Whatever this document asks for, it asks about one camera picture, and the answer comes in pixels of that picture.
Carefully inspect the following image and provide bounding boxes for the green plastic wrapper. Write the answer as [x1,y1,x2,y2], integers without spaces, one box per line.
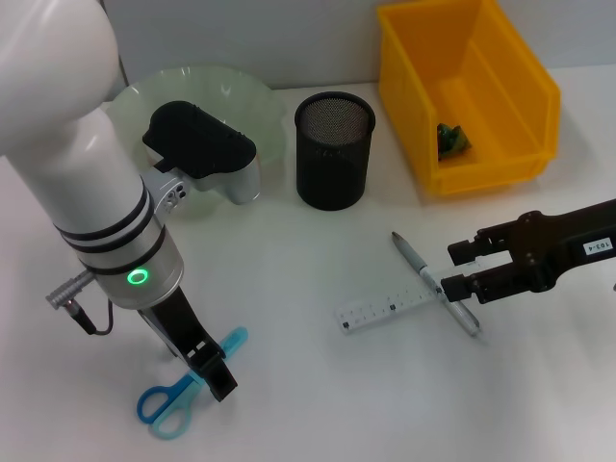
[435,122,474,160]

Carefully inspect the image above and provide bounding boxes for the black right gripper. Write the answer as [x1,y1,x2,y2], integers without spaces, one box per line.
[439,198,616,306]

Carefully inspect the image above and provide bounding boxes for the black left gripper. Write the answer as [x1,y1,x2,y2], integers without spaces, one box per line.
[137,287,240,403]

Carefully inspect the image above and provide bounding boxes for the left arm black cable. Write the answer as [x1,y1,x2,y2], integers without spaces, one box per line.
[45,269,116,336]

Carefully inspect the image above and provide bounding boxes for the grey white pen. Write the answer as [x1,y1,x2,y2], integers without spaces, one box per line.
[391,230,482,338]

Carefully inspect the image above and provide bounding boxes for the green glass fruit bowl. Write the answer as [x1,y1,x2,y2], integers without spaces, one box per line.
[108,65,288,220]

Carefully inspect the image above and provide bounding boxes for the blue plastic scissors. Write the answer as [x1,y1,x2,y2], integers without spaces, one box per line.
[136,325,250,440]

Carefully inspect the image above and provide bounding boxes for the yellow plastic bin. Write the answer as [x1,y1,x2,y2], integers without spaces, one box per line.
[376,0,563,198]

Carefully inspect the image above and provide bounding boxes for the clear plastic ruler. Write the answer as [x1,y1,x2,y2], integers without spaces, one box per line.
[335,281,447,336]

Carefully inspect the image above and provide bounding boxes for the black mesh pen cup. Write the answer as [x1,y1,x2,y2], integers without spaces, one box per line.
[294,90,377,212]

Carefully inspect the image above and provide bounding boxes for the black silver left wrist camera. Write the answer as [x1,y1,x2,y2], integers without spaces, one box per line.
[141,99,262,206]

